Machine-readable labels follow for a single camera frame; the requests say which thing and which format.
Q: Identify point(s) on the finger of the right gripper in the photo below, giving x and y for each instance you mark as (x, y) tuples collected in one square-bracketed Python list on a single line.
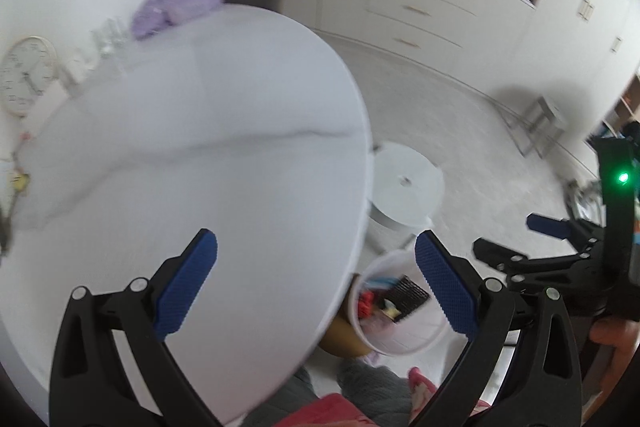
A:
[(577, 232), (501, 258)]

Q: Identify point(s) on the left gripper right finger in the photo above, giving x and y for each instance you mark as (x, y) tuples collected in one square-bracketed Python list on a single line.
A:
[(543, 385)]

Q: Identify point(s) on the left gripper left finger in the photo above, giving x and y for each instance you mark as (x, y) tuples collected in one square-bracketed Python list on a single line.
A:
[(88, 383)]

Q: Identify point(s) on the black foam net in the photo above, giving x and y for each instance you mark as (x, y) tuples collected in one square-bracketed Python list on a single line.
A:
[(404, 298)]

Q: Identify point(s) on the red paper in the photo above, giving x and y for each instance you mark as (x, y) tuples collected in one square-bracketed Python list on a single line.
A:
[(365, 304)]

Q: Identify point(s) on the pink white trash bin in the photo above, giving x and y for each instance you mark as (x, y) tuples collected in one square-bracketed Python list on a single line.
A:
[(419, 331)]

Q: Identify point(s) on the person's right hand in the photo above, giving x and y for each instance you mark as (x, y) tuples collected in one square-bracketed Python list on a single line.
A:
[(622, 335)]

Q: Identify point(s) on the grey metal stool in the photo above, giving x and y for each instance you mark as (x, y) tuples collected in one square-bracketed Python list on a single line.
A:
[(538, 129)]

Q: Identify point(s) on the white plastic stool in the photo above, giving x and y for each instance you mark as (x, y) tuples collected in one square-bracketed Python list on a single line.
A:
[(408, 190)]

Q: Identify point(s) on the brown round stool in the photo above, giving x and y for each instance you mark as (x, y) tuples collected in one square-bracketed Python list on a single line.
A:
[(340, 338)]

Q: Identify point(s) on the keys with yellow tag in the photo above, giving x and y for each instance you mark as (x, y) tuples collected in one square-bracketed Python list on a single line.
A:
[(19, 178)]

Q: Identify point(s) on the clear glass cup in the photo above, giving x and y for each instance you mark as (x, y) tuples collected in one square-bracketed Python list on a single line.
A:
[(110, 37)]

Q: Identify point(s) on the purple backpack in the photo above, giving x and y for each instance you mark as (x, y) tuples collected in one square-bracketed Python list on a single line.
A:
[(154, 16)]

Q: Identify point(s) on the round wall clock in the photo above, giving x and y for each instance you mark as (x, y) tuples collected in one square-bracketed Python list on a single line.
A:
[(27, 70)]

